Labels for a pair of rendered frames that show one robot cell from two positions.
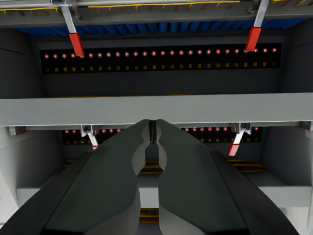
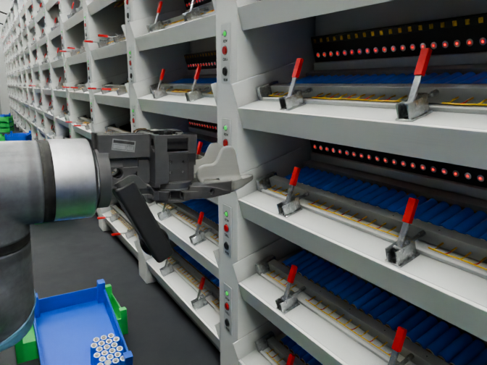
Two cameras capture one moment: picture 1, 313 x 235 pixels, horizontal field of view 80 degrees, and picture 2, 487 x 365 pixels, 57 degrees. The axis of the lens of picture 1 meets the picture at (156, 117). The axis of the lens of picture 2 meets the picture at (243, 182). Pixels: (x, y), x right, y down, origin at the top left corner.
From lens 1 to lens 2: 0.59 m
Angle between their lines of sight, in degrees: 71
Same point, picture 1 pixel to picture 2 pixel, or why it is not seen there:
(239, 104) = (288, 127)
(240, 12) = (311, 195)
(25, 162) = not seen: outside the picture
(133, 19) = (377, 214)
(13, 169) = not seen: outside the picture
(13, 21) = not seen: outside the picture
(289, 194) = (251, 19)
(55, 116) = (431, 137)
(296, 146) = (271, 56)
